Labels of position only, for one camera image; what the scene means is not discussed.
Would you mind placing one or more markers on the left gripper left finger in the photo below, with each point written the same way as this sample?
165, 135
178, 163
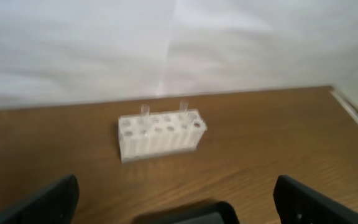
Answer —
42, 205

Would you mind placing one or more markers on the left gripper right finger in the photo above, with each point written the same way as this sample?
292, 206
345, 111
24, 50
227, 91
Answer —
303, 205

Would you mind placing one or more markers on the clear test tube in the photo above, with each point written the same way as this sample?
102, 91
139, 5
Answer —
145, 110
183, 106

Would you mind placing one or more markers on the black tray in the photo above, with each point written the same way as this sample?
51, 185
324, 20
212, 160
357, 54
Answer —
207, 216

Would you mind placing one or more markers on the white test tube rack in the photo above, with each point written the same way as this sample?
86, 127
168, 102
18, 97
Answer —
160, 140

